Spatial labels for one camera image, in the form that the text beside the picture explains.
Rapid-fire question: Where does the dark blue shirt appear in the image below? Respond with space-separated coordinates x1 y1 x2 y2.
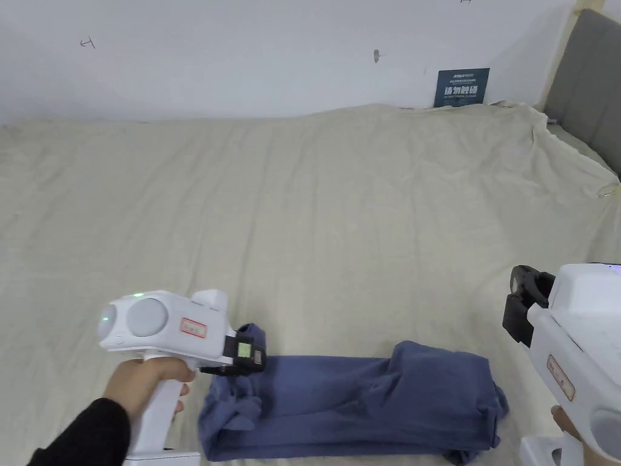
198 322 511 465

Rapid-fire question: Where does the person's right hand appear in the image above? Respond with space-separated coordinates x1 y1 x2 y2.
551 407 621 466

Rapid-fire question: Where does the dark blue sign card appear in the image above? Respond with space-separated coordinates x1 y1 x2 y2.
431 67 491 109

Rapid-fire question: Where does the grey padded headboard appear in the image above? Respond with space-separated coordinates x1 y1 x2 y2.
533 0 621 178

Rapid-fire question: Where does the person's left hand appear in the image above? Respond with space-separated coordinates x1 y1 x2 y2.
105 356 196 444

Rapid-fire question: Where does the person's left forearm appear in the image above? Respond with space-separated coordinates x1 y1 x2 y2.
19 397 133 466

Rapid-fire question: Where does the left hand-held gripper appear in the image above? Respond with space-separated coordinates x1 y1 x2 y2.
98 289 268 466

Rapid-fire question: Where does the bed with beige sheet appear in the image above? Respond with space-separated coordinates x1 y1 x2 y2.
0 101 621 466

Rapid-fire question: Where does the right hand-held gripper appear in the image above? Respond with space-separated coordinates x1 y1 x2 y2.
502 263 621 466

